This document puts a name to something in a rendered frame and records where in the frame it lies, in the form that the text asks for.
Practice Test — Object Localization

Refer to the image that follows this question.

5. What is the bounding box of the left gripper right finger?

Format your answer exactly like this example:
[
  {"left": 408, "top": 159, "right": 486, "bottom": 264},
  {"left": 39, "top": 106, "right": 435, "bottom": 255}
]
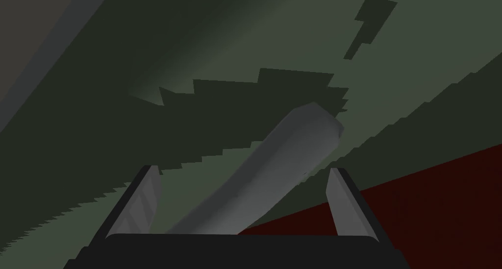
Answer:
[{"left": 326, "top": 167, "right": 380, "bottom": 243}]

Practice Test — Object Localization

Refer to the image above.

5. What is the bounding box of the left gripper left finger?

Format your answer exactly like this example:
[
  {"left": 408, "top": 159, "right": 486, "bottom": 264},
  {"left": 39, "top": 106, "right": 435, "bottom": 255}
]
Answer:
[{"left": 93, "top": 165, "right": 163, "bottom": 239}]

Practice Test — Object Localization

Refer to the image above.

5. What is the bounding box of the grey curved bar handle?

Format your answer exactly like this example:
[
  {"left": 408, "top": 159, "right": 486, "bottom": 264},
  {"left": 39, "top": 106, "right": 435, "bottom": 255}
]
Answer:
[{"left": 164, "top": 101, "right": 345, "bottom": 235}]

